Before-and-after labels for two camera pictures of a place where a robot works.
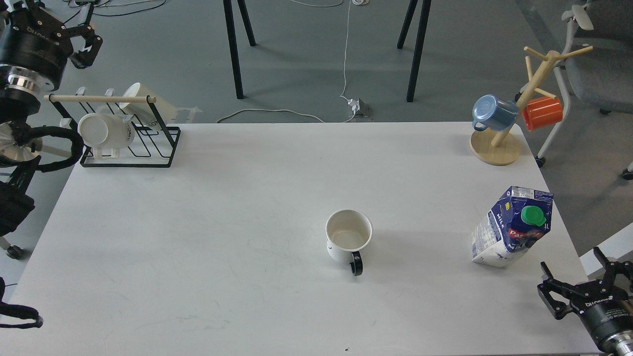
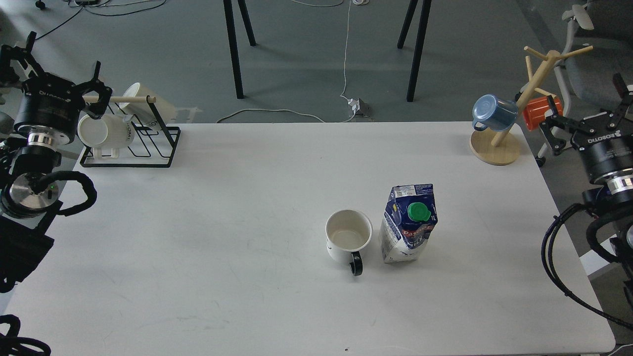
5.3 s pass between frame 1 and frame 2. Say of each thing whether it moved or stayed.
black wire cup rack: stayed
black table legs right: stayed
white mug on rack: stayed
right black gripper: moved
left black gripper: moved
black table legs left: stayed
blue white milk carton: moved
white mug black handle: stayed
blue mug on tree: stayed
